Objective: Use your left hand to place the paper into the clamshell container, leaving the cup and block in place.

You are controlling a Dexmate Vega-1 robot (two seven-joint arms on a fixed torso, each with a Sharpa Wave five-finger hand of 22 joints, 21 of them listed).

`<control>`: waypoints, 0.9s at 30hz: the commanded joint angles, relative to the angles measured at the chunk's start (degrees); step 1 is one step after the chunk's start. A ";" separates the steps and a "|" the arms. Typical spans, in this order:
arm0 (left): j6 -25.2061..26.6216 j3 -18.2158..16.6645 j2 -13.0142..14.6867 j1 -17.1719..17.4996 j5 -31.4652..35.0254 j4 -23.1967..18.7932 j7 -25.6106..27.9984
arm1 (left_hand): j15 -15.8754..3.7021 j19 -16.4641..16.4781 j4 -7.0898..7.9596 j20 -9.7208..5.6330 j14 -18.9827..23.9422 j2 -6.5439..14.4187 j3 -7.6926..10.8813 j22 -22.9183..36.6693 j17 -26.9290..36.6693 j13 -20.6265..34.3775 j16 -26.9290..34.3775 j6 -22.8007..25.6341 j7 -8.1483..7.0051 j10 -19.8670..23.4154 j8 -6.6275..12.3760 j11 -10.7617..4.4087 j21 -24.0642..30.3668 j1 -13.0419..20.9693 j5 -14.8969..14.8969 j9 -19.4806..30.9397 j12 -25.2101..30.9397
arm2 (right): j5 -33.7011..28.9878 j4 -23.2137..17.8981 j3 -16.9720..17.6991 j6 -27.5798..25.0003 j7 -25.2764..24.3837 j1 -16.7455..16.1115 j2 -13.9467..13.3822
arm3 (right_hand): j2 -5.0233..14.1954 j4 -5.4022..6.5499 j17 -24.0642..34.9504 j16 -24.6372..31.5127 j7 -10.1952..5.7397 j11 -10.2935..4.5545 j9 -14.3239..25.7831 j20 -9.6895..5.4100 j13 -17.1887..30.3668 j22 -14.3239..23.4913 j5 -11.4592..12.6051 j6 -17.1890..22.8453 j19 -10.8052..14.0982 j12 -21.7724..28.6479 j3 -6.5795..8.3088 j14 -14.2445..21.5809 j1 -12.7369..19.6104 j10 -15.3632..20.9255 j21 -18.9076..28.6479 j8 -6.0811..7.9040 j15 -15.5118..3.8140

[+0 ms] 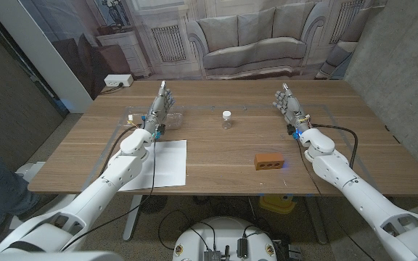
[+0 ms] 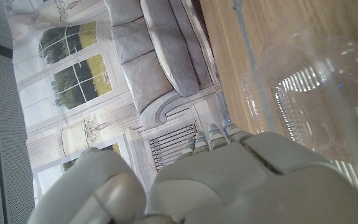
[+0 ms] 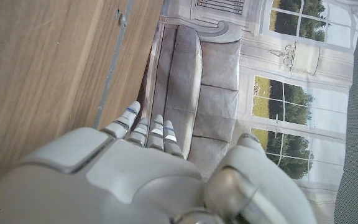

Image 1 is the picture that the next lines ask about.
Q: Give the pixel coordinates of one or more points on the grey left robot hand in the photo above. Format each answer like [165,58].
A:
[158,108]

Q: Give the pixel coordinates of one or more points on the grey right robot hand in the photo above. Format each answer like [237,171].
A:
[292,108]

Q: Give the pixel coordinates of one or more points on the white paper sheet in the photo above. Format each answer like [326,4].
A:
[169,163]

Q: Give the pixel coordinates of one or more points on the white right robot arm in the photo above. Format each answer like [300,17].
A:
[357,192]

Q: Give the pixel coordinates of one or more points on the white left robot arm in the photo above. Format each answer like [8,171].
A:
[96,192]

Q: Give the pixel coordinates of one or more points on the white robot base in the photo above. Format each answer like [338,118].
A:
[223,232]

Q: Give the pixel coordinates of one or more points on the clear plastic clamshell container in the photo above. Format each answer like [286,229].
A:
[174,121]

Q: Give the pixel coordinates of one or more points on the orange brick block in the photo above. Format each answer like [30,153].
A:
[269,161]

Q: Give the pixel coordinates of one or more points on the small clear cup white lid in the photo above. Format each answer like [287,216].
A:
[226,121]

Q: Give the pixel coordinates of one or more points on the white power strip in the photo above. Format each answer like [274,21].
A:
[118,80]

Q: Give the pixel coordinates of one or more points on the printed living room backdrop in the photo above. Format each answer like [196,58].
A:
[256,36]

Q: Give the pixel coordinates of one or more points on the yellow plastic object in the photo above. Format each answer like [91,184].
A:
[278,203]

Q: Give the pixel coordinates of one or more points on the grey table leg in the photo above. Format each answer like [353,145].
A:
[318,224]

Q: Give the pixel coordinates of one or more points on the white floor platform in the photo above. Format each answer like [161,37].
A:
[31,170]

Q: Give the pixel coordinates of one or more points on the small black adapter box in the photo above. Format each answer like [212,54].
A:
[242,248]

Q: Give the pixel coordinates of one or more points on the white robot torso cover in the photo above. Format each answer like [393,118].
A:
[49,256]

